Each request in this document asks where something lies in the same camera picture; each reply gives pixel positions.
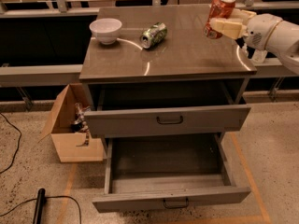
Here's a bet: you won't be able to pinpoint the cardboard box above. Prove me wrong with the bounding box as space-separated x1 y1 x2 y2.
40 83 105 162

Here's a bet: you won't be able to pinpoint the black floor cable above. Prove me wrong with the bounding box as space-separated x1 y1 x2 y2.
0 111 23 175

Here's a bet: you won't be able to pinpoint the white bowl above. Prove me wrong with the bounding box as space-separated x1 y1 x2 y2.
89 18 122 45

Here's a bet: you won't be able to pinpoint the small clear pump bottle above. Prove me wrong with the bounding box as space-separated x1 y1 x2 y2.
242 43 249 57

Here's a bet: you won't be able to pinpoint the grey upper open drawer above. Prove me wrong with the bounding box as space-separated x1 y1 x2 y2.
85 105 250 138

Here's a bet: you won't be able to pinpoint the clear sanitizer pump bottle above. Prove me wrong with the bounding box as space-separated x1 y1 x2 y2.
251 49 267 63

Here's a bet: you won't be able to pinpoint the grey middle open drawer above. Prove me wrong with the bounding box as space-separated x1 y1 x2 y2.
93 133 250 213

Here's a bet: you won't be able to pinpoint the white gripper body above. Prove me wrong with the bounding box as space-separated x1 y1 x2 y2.
244 14 282 50

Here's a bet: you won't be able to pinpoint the red coke can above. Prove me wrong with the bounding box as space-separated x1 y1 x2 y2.
204 0 235 39

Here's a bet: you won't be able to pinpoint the grey drawer cabinet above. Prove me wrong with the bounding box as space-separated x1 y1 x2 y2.
78 4 258 142

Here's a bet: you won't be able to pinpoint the green crushed soda can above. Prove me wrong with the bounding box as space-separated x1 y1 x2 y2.
140 22 167 49

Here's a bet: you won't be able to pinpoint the grey metal railing shelf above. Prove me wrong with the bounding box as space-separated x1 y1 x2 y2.
0 0 299 87

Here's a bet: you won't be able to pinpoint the snack bags in box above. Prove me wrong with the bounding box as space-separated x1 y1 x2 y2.
71 103 90 147

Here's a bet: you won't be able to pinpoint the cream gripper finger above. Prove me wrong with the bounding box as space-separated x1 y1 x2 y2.
209 18 246 39
230 8 256 24

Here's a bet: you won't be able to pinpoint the grey open drawer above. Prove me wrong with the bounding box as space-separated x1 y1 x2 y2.
93 133 250 213
85 105 250 138

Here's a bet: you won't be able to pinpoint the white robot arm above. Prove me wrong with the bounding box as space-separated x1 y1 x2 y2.
209 8 299 74

